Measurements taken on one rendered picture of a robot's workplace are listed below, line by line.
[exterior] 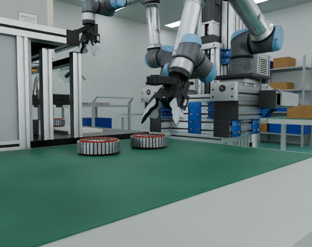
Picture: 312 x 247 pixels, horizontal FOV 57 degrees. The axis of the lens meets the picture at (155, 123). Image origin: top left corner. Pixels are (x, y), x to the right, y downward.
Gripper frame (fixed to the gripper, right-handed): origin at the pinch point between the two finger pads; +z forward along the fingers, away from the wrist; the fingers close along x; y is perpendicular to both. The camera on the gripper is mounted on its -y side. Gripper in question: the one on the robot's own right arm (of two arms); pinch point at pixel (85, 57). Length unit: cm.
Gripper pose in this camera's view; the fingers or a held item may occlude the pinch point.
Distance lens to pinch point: 169.9
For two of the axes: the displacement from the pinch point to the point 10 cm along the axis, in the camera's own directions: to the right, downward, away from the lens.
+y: 6.8, -0.4, 7.3
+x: -7.3, -0.4, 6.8
